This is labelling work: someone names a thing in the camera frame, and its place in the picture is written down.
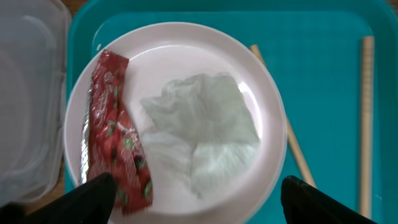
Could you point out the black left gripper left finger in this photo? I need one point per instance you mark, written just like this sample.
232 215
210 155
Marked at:
90 203

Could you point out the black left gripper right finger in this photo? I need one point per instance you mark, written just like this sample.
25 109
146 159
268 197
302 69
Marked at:
304 204

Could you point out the red snack wrapper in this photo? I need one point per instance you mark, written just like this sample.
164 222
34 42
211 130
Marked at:
113 142

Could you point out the white napkin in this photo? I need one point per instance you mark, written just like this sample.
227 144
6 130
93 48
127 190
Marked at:
203 132

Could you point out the right wooden chopstick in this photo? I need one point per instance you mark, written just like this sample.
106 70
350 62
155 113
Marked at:
366 126

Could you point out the wooden chopstick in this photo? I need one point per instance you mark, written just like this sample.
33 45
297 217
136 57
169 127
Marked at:
299 156
366 126

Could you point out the teal plastic tray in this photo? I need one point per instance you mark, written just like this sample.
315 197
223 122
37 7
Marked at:
312 50

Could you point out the left wooden chopstick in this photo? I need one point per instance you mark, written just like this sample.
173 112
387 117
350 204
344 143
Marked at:
299 156

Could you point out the large white plate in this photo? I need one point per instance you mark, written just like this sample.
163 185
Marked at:
168 51

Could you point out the clear plastic bin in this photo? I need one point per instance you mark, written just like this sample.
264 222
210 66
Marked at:
33 75

